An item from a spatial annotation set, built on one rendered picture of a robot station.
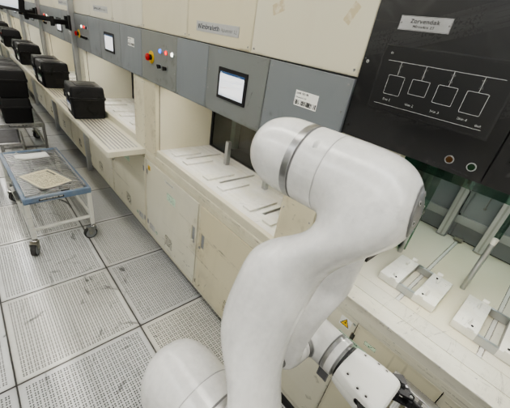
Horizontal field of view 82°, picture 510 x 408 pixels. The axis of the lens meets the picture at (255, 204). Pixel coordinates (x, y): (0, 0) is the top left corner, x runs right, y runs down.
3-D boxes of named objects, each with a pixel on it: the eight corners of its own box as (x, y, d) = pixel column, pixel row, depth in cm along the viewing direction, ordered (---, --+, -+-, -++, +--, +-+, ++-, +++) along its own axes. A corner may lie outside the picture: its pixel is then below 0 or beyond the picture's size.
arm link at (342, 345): (338, 350, 69) (349, 361, 67) (315, 372, 63) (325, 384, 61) (350, 327, 65) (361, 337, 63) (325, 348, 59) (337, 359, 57)
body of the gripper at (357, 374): (347, 355, 68) (393, 397, 61) (320, 382, 61) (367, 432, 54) (358, 334, 64) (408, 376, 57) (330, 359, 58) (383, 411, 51)
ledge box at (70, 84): (64, 109, 261) (59, 78, 249) (99, 109, 278) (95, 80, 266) (71, 119, 242) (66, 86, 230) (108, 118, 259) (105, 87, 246)
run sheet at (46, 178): (15, 176, 217) (15, 175, 216) (48, 168, 236) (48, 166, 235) (42, 190, 206) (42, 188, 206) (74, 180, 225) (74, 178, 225)
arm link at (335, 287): (329, 274, 45) (287, 386, 59) (380, 242, 55) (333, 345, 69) (286, 241, 50) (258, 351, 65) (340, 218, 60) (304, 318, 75)
